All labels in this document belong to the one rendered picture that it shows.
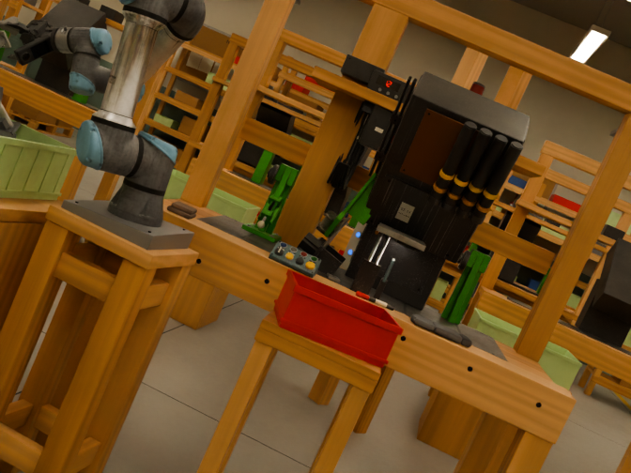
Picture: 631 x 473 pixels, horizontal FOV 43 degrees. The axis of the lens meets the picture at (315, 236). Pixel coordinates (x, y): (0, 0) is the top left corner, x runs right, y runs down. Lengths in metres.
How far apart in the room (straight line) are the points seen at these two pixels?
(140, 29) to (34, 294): 0.74
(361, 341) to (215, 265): 0.58
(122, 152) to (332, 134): 1.11
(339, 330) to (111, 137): 0.77
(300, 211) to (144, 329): 0.94
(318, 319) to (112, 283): 0.54
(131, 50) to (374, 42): 1.19
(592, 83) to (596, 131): 9.73
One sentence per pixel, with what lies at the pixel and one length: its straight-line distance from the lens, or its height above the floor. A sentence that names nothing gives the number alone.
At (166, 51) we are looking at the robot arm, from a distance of 2.31.
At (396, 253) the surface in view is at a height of 1.05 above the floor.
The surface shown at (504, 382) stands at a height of 0.86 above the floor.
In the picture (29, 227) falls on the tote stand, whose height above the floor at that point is 0.74.
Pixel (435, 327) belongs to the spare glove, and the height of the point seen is 0.92.
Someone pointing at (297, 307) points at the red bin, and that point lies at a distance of 2.08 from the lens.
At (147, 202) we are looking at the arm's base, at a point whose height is 0.95.
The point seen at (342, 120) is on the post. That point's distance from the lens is 3.02.
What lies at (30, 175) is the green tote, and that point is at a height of 0.87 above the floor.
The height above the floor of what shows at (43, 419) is 0.21.
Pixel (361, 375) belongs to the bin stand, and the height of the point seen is 0.77.
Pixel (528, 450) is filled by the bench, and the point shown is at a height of 0.70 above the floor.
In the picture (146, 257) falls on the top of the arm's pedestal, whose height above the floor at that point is 0.84.
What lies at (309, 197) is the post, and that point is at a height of 1.09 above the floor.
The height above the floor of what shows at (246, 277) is 0.82.
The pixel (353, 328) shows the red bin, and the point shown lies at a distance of 2.11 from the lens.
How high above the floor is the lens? 1.25
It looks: 5 degrees down
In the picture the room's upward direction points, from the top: 24 degrees clockwise
